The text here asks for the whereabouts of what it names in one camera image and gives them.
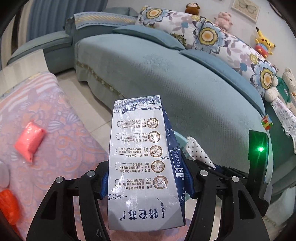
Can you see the teal fabric sofa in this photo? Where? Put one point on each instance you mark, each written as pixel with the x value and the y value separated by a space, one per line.
pixel 202 95

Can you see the pink snack packet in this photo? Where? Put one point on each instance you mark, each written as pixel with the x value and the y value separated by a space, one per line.
pixel 29 141

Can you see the red plastic bag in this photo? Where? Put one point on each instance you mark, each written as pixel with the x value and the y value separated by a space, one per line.
pixel 9 206

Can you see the brown monkey plush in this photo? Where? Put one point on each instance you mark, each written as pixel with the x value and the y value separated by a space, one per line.
pixel 192 8

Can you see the blue curtain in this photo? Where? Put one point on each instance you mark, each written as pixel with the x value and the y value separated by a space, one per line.
pixel 49 16

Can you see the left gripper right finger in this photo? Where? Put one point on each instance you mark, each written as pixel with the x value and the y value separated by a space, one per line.
pixel 240 218

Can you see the light blue trash basket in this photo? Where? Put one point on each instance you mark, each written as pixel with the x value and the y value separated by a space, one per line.
pixel 182 141

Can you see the butterfly picture frame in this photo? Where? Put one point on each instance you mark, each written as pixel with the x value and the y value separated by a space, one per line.
pixel 247 8

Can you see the blue white milk carton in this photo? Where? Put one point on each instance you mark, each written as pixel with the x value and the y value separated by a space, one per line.
pixel 146 179

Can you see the pink patterned table cloth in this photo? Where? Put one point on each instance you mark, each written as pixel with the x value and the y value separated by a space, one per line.
pixel 67 149

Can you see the white coffee table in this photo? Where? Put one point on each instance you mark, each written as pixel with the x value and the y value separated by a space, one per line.
pixel 22 69

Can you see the pink plush toy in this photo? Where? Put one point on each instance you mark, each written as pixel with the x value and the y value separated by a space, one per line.
pixel 223 20

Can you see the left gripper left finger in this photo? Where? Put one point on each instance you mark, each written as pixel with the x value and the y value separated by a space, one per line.
pixel 72 204

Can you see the rubik's cube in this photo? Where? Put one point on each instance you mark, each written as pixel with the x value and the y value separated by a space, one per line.
pixel 267 122

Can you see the floral long pillow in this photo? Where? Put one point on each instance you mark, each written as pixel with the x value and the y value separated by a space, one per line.
pixel 198 33

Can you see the white teddy bear green shirt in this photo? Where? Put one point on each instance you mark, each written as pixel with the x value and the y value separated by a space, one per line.
pixel 284 89

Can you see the yellow Pikachu plush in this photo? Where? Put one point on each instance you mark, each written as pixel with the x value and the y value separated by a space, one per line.
pixel 263 45

